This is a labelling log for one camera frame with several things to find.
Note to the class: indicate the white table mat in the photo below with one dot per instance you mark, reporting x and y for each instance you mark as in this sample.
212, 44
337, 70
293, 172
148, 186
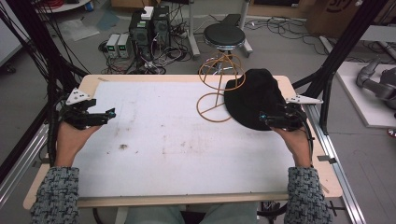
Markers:
174, 149

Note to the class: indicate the clear plastic sheet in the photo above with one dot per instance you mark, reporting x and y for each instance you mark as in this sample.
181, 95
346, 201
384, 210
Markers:
77, 29

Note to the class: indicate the grey power supply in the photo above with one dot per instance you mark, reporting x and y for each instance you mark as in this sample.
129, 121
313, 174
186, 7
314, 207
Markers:
112, 45
123, 46

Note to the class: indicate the black frame post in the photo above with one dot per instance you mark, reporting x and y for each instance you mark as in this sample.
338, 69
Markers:
348, 40
34, 40

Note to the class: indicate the white round table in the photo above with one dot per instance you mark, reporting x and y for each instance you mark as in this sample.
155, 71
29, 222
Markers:
62, 6

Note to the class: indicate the cardboard box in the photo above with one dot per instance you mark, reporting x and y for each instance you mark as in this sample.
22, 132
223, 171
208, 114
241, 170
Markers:
330, 15

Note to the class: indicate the white box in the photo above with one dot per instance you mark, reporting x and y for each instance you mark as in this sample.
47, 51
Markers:
147, 13

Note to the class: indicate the person's legs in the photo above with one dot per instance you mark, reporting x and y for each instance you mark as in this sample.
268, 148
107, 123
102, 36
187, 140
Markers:
218, 214

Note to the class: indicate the grey tape piece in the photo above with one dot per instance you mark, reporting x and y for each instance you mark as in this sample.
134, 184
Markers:
327, 159

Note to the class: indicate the person's right hand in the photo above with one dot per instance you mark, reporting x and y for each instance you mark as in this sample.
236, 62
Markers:
297, 144

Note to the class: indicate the blue tape roll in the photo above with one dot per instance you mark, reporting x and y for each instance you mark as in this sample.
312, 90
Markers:
89, 6

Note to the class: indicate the white cabinet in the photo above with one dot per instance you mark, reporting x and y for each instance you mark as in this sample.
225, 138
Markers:
7, 37

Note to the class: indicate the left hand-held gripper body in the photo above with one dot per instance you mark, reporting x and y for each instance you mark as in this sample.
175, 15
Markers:
77, 116

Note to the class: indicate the wooden table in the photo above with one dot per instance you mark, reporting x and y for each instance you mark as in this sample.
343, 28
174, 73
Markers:
323, 177

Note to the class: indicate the teal sheet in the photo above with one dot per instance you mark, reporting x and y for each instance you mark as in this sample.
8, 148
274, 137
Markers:
107, 21

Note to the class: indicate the black computer tower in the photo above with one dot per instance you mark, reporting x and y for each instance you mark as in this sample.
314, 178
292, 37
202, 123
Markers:
140, 35
161, 28

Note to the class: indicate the black round stool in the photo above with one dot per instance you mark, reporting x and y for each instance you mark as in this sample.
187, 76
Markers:
224, 34

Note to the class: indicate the person's left hand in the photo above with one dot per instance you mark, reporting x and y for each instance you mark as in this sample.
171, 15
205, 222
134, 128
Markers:
68, 143

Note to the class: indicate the white board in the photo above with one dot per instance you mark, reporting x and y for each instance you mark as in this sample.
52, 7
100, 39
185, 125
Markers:
358, 99

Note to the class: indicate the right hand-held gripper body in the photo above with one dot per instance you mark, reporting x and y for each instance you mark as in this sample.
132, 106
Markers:
291, 118

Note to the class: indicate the black hat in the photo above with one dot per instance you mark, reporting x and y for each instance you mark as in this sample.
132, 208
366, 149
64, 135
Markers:
252, 96

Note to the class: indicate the aluminium rail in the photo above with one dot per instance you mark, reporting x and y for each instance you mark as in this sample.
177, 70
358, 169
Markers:
336, 155
18, 168

